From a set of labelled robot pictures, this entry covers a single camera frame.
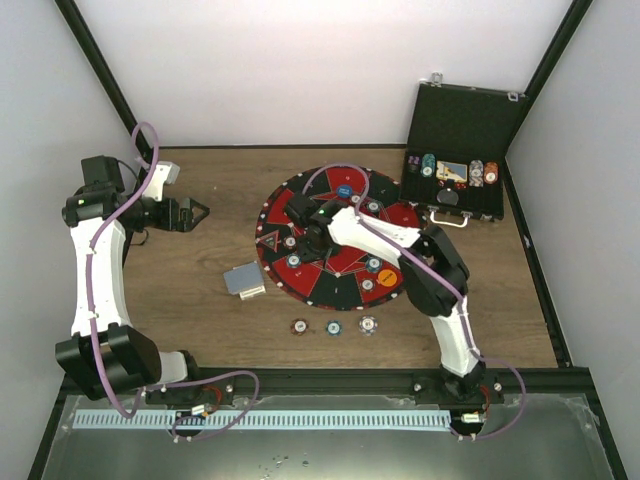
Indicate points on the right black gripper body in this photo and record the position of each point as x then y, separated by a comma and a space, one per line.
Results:
315, 252

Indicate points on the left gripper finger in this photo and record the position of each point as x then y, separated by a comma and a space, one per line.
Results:
198, 208
195, 221

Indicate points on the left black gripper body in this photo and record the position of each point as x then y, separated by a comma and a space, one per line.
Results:
166, 221

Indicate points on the blue round blind button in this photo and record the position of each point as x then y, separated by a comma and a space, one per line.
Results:
344, 191

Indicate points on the orange round blind button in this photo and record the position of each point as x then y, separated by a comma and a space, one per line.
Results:
387, 278

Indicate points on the red poker chip stack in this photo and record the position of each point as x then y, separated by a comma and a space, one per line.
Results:
299, 327

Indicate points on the teal poker chip stack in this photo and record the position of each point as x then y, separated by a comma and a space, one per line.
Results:
334, 328

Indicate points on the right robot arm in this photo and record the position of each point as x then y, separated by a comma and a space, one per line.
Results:
434, 274

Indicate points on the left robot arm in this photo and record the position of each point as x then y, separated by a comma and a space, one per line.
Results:
104, 345

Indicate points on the round red black poker mat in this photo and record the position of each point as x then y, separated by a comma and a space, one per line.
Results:
335, 284

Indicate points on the white card deck box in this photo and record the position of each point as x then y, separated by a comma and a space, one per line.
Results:
252, 292

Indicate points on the black round button in case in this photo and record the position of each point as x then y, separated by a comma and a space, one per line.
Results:
447, 196

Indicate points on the teal chips in case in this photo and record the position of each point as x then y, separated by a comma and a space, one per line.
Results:
428, 165

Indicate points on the card box in case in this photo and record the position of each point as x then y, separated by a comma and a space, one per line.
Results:
455, 172

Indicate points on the grey chips in case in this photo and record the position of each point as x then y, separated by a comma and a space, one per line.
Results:
476, 172

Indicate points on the black poker chip case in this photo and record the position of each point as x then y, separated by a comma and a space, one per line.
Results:
459, 124

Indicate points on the orange chips in case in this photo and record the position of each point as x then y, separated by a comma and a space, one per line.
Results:
490, 173

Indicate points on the light blue slotted rail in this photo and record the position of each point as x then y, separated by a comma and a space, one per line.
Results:
405, 420

